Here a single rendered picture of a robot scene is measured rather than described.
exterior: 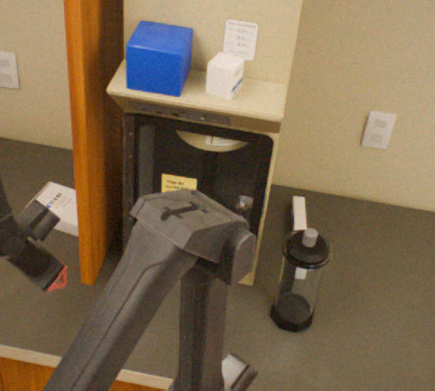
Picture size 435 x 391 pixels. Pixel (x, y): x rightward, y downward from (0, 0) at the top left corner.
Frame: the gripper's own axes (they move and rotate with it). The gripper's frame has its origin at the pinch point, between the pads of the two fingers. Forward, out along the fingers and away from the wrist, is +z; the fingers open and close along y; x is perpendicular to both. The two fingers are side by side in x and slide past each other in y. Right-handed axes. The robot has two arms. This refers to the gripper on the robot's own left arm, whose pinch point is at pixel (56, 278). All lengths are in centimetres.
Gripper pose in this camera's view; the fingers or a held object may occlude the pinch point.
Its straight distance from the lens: 151.6
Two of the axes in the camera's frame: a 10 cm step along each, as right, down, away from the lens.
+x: -6.0, 7.6, -2.3
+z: 2.5, 4.6, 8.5
